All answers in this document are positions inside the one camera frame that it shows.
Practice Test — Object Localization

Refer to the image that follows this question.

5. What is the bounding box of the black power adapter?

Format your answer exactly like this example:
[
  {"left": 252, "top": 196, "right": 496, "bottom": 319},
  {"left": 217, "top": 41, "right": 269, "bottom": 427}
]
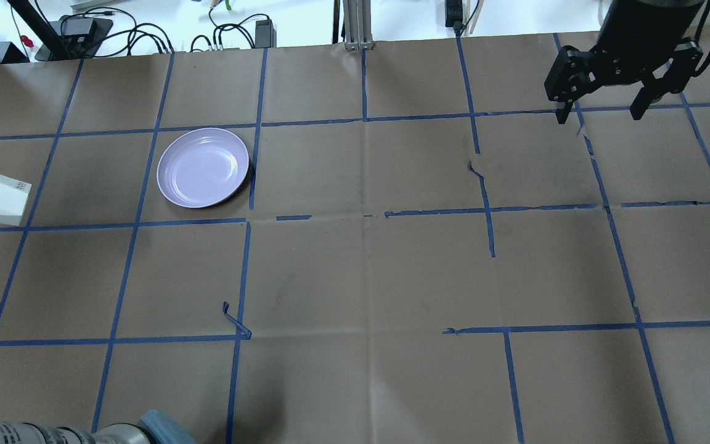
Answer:
[{"left": 253, "top": 18, "right": 277, "bottom": 49}]

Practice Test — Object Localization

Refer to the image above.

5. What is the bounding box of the aluminium frame post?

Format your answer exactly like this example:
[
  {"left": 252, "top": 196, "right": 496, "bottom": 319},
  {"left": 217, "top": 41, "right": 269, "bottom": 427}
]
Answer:
[{"left": 341, "top": 0, "right": 374, "bottom": 51}]

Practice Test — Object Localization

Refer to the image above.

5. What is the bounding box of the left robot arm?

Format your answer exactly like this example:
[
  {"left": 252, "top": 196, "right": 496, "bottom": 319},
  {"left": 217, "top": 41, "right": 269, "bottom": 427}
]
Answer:
[{"left": 0, "top": 410, "right": 197, "bottom": 443}]

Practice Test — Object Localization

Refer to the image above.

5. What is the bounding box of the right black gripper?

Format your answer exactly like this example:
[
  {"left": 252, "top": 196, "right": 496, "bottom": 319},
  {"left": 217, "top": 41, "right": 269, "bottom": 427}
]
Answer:
[{"left": 594, "top": 1, "right": 703, "bottom": 121}]

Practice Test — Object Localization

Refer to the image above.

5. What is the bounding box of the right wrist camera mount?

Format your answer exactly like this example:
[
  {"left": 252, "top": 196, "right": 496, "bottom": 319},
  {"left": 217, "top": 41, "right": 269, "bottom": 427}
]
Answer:
[{"left": 544, "top": 46, "right": 602, "bottom": 125}]

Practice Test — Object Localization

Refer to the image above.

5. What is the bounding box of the lavender plate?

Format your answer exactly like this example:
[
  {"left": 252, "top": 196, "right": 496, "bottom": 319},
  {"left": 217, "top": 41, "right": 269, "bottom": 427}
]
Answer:
[{"left": 155, "top": 128, "right": 251, "bottom": 210}]

